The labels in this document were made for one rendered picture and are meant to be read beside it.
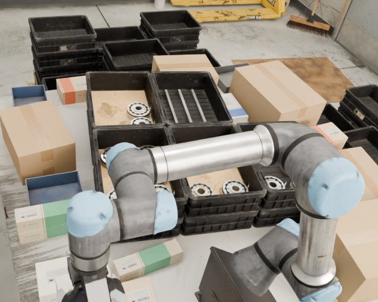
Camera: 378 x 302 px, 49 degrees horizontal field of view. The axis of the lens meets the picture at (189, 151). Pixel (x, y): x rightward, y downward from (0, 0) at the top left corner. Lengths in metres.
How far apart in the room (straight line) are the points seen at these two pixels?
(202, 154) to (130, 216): 0.22
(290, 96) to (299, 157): 1.27
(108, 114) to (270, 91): 0.81
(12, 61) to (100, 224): 3.20
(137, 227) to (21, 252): 0.91
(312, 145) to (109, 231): 0.45
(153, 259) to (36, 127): 0.72
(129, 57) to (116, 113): 1.10
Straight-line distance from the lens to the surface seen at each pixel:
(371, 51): 4.81
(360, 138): 3.00
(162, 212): 0.75
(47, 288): 1.42
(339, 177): 0.87
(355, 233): 1.63
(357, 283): 1.57
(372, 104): 3.44
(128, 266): 1.48
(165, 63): 2.25
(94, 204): 0.72
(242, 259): 1.31
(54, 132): 1.78
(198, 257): 1.60
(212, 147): 0.89
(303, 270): 1.17
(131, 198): 0.76
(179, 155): 0.86
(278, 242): 1.28
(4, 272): 2.41
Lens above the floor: 2.03
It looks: 42 degrees down
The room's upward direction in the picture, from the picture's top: 12 degrees clockwise
